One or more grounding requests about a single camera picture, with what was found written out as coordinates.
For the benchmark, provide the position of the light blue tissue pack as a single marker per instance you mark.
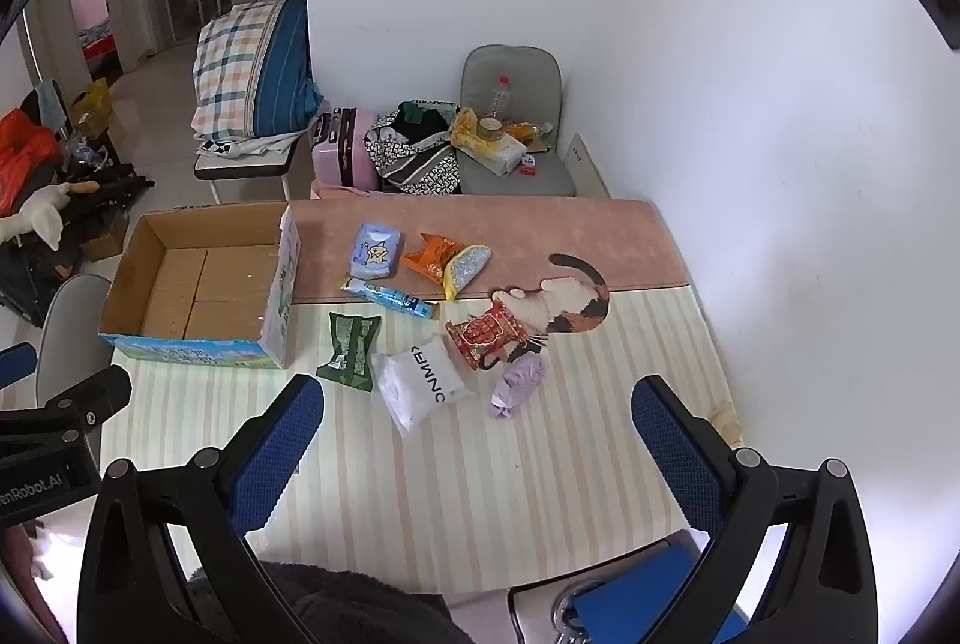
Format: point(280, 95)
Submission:
point(375, 252)

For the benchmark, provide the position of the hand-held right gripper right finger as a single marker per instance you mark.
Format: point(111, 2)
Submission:
point(675, 449)

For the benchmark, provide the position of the patterned tote bag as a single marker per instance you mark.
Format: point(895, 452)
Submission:
point(420, 171)

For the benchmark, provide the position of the long blue packet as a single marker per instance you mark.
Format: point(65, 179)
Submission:
point(386, 297)

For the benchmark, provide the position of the clear plastic bottle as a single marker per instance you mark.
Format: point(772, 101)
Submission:
point(499, 100)

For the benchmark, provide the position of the green snack packet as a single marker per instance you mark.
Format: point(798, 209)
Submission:
point(349, 351)

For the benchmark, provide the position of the red plastic bag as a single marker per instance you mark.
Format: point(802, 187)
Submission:
point(22, 156)

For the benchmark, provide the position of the white panel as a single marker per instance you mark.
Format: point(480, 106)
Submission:
point(589, 167)

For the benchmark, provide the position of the folded plaid quilt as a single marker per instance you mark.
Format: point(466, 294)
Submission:
point(247, 66)

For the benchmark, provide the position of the red patterned packet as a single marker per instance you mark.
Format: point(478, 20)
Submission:
point(484, 333)

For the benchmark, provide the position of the grey padded chair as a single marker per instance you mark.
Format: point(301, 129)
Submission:
point(525, 74)

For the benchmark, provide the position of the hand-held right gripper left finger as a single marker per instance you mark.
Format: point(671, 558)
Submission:
point(277, 445)

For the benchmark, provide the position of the white goose plush toy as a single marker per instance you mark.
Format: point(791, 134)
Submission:
point(41, 213)

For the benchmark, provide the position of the silver glitter pouch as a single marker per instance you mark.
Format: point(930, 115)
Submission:
point(465, 269)

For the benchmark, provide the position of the white box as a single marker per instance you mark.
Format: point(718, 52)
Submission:
point(495, 156)

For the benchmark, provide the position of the blue stool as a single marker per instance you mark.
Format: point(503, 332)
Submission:
point(637, 576)

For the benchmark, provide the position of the yellow plastic bag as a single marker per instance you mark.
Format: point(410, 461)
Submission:
point(465, 126)

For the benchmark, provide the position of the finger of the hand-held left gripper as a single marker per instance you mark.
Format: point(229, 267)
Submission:
point(90, 398)
point(15, 365)

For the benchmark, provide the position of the black folded stand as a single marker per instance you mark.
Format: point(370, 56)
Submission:
point(112, 179)

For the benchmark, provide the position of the purple cloth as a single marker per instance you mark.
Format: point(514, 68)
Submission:
point(517, 381)

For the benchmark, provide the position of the white soft packet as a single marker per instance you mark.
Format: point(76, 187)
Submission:
point(420, 389)

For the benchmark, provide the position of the orange snack packet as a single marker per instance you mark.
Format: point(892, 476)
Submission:
point(429, 258)

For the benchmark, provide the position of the small red box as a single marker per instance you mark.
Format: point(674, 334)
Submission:
point(529, 167)

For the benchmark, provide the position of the light blue cloth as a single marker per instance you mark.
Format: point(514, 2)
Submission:
point(52, 104)

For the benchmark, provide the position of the pink bag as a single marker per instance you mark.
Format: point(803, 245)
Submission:
point(337, 191)

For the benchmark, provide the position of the brown cardboard box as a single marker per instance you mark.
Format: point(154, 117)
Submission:
point(105, 243)

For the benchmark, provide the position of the pink suitcase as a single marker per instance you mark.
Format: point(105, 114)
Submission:
point(345, 152)

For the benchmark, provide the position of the dark fleece clothing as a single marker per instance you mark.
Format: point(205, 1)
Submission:
point(352, 606)

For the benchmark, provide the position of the grey round chair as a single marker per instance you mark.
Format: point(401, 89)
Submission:
point(75, 329)

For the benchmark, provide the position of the white-framed black-seat chair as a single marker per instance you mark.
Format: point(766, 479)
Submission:
point(240, 164)

